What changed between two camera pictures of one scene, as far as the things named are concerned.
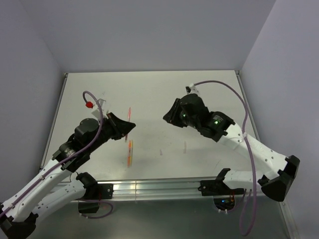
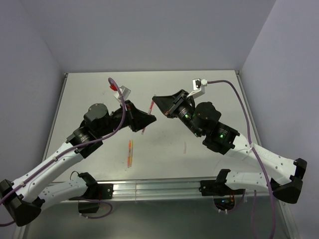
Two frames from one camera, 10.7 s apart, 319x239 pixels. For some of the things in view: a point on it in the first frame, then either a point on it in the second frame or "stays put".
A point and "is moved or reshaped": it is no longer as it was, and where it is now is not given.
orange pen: (129, 155) stays put
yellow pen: (131, 153) stays put
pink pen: (129, 116) is moved or reshaped
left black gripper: (120, 127) to (139, 119)
